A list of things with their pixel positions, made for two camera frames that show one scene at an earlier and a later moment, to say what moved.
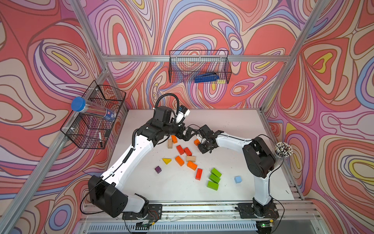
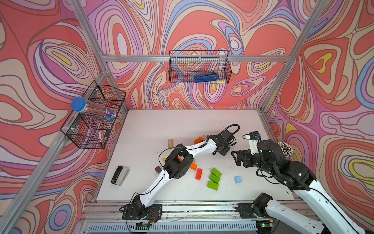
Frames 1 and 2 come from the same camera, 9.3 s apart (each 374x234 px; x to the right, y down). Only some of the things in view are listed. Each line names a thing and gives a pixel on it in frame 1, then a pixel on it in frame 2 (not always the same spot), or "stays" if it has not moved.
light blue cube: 238,179 stays
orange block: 196,142 stays
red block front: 198,174 stays
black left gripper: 186,136 to 227,150
